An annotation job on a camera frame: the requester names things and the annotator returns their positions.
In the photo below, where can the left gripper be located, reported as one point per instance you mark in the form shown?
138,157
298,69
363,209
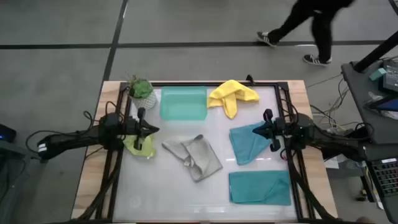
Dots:
136,127

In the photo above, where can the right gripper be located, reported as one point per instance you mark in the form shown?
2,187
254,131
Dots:
276,129

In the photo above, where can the lime green microfiber towel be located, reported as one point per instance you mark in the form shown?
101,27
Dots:
146,147

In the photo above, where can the blue microfiber towel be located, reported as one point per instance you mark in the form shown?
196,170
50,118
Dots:
245,146

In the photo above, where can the grey microfiber towel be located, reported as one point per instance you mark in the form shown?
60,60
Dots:
199,158

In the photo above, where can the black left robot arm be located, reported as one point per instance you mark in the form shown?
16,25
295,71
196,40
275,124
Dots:
77,137

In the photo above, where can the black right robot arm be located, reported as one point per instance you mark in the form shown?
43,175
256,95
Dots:
311,132

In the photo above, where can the yellow microfiber towel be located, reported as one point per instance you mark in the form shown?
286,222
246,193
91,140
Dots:
231,93

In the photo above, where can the plant in triangle-patterned pot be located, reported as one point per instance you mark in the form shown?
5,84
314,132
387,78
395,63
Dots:
141,90

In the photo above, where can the translucent teal plastic bin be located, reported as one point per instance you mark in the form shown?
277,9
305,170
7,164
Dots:
183,104

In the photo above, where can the small black clamp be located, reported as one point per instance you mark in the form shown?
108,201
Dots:
249,79

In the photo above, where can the teal towel with white label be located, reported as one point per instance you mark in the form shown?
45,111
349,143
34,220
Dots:
258,188

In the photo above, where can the dark grey side table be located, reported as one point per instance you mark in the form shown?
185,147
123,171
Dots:
360,102

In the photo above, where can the person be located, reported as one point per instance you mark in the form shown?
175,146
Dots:
323,31

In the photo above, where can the small teal box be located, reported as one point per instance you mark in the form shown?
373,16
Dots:
377,74

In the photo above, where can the black keyboard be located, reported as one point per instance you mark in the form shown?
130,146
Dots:
387,177

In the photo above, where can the black stand beam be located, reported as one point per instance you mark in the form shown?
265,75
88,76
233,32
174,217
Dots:
376,51

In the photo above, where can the black device with blue light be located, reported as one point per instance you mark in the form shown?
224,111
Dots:
7,133

